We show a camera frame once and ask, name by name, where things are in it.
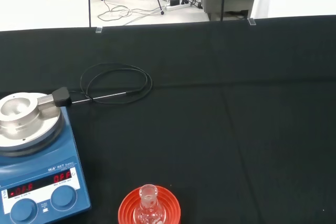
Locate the white power strip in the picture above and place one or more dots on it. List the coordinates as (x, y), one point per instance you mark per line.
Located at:
(178, 5)

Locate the black bench cloth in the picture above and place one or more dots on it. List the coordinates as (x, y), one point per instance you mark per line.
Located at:
(210, 129)

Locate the blue-base heater with steel plate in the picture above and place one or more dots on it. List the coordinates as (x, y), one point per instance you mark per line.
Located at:
(52, 161)

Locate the clear cloth clip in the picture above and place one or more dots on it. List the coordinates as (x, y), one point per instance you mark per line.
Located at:
(251, 22)
(98, 30)

